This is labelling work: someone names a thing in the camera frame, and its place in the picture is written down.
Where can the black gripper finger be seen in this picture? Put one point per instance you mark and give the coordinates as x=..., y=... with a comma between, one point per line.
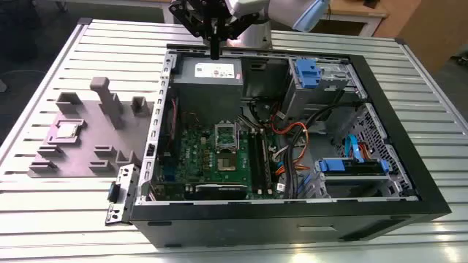
x=219, y=49
x=212, y=49

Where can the silver CPU chip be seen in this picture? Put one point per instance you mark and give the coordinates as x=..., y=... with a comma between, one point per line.
x=67, y=131

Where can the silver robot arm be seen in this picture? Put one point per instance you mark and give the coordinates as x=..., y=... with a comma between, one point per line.
x=256, y=38

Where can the CPU socket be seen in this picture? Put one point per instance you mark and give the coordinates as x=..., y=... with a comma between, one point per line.
x=227, y=163

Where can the grey power supply unit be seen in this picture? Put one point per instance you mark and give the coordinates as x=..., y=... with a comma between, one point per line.
x=208, y=96

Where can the blue plastic drive latch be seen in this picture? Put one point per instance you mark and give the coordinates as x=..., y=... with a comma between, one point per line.
x=308, y=74

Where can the metal drive cage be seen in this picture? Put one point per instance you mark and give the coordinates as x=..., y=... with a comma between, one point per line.
x=311, y=98

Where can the thin metal locking lever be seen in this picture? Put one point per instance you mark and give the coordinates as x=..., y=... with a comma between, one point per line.
x=240, y=139

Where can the wooden desk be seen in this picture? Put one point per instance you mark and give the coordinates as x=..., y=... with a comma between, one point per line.
x=351, y=9

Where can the green motherboard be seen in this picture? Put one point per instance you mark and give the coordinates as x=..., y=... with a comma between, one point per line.
x=193, y=159

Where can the black RAM slot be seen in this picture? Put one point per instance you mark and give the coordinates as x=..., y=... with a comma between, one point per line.
x=256, y=164
x=265, y=164

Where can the grey parts rack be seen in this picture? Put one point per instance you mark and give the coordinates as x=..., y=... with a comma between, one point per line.
x=91, y=142

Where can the black graphics card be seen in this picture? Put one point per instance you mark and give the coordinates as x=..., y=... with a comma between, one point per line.
x=219, y=191

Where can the hard disk in blue carrier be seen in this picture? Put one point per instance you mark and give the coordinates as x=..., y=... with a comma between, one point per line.
x=332, y=166

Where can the brown wooden cabinet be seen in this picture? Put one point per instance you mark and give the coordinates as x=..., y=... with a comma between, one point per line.
x=431, y=33

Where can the blue video connector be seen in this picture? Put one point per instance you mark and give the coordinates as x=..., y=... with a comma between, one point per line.
x=112, y=193

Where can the metal disk bay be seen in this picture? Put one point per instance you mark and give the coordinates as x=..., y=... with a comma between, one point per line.
x=357, y=178

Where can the black chair base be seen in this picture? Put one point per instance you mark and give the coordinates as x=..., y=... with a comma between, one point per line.
x=461, y=58

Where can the black PC case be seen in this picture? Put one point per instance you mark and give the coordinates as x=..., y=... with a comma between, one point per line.
x=256, y=230

